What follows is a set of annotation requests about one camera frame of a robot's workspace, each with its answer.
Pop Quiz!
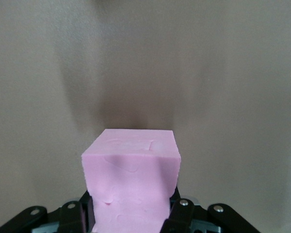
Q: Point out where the brown table cover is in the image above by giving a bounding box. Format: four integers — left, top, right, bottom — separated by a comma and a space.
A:
0, 0, 291, 233

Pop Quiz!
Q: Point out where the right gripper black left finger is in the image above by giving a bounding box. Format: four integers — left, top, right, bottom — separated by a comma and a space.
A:
0, 190, 97, 233

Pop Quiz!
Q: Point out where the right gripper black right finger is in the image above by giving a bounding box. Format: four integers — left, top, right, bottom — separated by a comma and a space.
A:
160, 188, 264, 233

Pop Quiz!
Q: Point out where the pink foam cube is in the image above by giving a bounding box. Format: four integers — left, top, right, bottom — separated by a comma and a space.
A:
81, 128, 181, 233

